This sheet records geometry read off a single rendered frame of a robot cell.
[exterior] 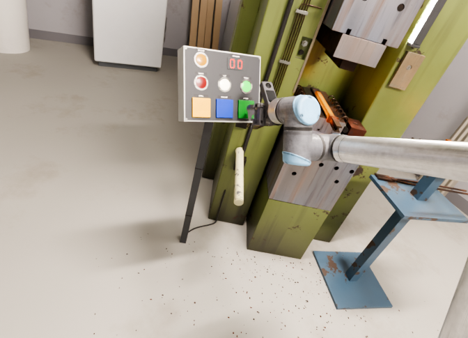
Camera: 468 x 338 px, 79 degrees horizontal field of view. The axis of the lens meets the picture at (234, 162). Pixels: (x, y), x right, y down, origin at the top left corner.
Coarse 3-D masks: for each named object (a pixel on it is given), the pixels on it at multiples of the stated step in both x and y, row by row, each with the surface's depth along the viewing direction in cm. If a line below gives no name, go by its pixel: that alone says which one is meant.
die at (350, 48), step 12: (324, 24) 142; (324, 36) 138; (336, 36) 122; (348, 36) 117; (336, 48) 120; (348, 48) 120; (360, 48) 120; (372, 48) 120; (384, 48) 119; (348, 60) 123; (360, 60) 122; (372, 60) 122
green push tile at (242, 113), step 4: (240, 100) 118; (244, 100) 119; (248, 100) 119; (240, 104) 118; (244, 104) 119; (248, 104) 120; (252, 104) 120; (240, 108) 118; (244, 108) 119; (240, 112) 118; (244, 112) 119; (240, 116) 119; (244, 116) 120; (252, 116) 121
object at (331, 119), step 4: (316, 92) 164; (320, 92) 166; (320, 96) 159; (320, 100) 155; (324, 100) 155; (324, 104) 150; (324, 108) 148; (328, 108) 146; (328, 112) 141; (332, 112) 143; (332, 116) 136; (328, 120) 137; (332, 120) 134; (336, 120) 135; (332, 124) 135; (336, 124) 130; (340, 124) 131; (332, 128) 132; (336, 128) 130
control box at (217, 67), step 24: (192, 48) 107; (192, 72) 108; (216, 72) 112; (240, 72) 117; (192, 96) 109; (216, 96) 113; (240, 96) 118; (192, 120) 110; (216, 120) 115; (240, 120) 120
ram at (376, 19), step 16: (336, 0) 117; (352, 0) 110; (368, 0) 110; (384, 0) 109; (400, 0) 109; (416, 0) 109; (336, 16) 113; (352, 16) 113; (368, 16) 113; (384, 16) 113; (400, 16) 112; (352, 32) 116; (368, 32) 116; (384, 32) 116; (400, 32) 116
